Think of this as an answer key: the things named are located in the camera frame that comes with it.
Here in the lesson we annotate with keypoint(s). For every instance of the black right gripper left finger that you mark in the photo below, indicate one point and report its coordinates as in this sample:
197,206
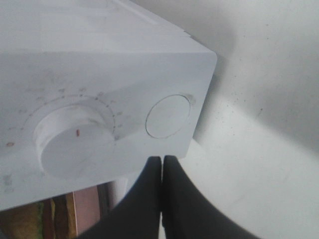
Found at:
137,216

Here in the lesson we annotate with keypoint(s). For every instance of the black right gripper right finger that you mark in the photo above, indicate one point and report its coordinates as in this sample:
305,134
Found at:
187,214

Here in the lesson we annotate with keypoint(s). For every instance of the pink plate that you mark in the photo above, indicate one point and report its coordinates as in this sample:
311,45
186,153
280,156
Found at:
91,205

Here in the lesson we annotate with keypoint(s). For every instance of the toy burger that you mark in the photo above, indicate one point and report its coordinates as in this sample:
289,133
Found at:
48,219

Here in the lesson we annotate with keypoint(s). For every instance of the white dial knob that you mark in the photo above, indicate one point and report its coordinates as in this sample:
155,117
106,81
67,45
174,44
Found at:
71,139

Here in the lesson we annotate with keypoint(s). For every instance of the white microwave oven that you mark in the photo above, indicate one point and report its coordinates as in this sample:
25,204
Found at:
101,53

